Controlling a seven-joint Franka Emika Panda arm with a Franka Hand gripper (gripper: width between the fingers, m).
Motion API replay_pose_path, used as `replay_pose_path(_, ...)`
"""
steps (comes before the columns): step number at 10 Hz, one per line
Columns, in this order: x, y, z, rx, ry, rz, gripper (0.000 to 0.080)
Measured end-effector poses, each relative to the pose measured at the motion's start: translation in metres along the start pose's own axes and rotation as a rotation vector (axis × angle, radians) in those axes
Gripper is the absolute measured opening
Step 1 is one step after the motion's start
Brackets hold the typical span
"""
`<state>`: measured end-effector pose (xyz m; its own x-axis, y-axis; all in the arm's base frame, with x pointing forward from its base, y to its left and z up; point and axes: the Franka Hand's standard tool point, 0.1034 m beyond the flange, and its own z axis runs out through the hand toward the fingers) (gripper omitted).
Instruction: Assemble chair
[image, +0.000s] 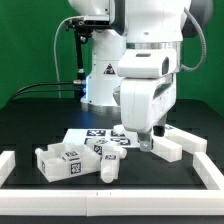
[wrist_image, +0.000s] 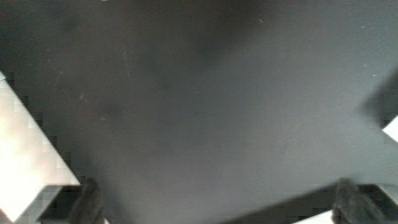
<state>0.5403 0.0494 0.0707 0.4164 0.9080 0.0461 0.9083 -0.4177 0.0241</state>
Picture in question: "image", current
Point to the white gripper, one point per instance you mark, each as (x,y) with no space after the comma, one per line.
(143,103)

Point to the white chair back frame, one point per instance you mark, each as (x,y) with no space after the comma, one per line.
(168,147)

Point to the white chair seat tray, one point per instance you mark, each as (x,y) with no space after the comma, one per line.
(54,168)

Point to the white tagged cube nut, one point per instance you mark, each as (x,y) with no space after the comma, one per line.
(70,156)

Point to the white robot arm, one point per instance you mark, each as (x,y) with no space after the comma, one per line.
(142,25)

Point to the white fiducial tag sheet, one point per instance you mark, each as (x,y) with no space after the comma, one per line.
(80,136)

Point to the white front fence bar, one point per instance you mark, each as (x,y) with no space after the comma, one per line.
(111,202)

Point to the white left fence piece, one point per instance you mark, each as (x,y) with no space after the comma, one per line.
(7,164)

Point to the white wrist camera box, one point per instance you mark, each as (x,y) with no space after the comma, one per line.
(145,63)

